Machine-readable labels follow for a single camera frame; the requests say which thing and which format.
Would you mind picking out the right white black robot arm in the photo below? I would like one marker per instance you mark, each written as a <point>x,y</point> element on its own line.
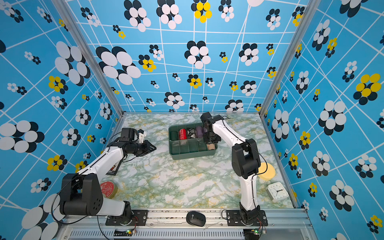
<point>245,161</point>

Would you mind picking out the black white argyle rolled sock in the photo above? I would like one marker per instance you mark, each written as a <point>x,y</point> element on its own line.
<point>191,133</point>

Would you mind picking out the yellow round sponge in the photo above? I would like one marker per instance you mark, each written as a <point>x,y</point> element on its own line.
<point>266,172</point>

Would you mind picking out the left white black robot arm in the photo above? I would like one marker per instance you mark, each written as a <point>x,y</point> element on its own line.
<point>81,193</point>

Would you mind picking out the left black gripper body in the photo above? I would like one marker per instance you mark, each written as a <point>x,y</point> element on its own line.
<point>139,149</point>

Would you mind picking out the red rolled sock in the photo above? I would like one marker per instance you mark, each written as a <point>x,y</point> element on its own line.
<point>183,134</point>

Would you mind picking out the aluminium front rail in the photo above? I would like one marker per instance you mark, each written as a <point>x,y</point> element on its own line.
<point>170,224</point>

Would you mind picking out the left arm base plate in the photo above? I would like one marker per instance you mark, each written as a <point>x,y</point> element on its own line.
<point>138,218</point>

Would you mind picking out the white alarm clock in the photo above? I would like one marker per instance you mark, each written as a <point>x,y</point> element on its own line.
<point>277,192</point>

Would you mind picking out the green plastic organizer tray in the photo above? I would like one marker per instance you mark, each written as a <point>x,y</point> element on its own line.
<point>190,148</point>

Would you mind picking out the left green circuit board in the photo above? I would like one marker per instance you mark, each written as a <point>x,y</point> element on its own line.
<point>123,233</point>

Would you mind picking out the black tray with skewers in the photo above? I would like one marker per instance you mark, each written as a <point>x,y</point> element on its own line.
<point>114,169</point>

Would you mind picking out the black computer mouse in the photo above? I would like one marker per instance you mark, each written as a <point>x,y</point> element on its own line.
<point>195,218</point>

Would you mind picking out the right green circuit board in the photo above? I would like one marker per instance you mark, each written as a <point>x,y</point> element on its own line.
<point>251,234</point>

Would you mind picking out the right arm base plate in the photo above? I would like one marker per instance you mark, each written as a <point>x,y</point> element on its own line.
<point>234,219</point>

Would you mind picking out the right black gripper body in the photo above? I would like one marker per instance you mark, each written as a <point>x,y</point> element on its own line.
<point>210,138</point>

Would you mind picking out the green circuit board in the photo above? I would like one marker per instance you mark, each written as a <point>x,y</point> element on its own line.
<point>123,233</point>
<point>251,234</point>

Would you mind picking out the beige purple striped sock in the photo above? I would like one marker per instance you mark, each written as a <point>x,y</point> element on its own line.
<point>211,147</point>

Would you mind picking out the dark green rolled sock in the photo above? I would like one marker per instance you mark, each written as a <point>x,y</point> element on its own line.
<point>174,135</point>

